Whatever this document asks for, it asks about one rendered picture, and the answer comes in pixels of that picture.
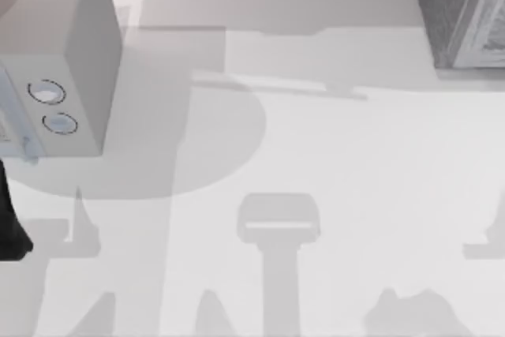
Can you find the microwave knob with white centre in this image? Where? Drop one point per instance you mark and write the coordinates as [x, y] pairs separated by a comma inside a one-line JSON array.
[[47, 91]]

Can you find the grey cabinet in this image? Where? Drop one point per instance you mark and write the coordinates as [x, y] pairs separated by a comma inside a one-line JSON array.
[[446, 9]]

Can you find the pale blue microwave door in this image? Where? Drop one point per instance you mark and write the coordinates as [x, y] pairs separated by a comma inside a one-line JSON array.
[[12, 132]]

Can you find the pale microwave oven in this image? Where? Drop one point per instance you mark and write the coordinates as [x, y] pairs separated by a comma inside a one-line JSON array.
[[79, 37]]

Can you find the microwave knob with blue centre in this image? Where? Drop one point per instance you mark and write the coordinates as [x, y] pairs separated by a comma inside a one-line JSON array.
[[60, 123]]

